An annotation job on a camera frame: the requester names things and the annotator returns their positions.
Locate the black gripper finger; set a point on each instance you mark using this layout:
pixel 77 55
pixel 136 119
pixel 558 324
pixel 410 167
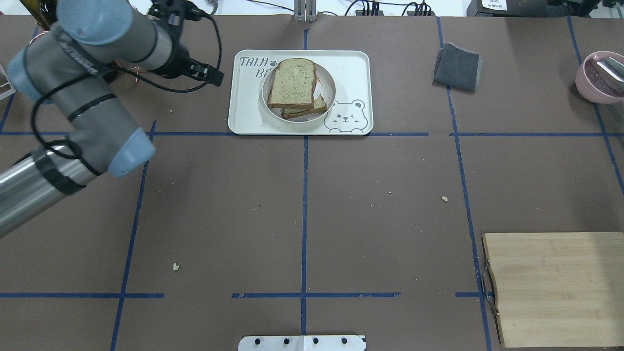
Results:
pixel 205 73

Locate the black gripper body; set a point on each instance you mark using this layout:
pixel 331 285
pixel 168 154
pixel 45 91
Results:
pixel 179 63

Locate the bread slice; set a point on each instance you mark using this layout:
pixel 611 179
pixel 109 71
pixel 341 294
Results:
pixel 293 84
pixel 319 104

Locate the white round plate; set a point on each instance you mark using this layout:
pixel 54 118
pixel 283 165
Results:
pixel 329 92

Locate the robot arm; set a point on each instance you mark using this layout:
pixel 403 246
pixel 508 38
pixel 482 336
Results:
pixel 82 129

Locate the white bear serving tray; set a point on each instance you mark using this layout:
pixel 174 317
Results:
pixel 350 115

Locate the dark green wine bottle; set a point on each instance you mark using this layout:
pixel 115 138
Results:
pixel 44 12

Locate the grey folded cloth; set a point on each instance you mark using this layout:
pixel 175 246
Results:
pixel 457 67

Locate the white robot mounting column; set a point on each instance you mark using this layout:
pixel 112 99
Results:
pixel 303 343

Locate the pink bowl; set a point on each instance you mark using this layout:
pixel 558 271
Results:
pixel 600 78

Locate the wooden cutting board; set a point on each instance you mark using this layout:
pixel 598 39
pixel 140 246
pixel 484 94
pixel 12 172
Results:
pixel 557 289

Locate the aluminium frame post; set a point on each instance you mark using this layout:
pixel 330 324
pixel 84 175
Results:
pixel 305 11

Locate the white wire cup rack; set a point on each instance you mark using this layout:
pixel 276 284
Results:
pixel 6 87

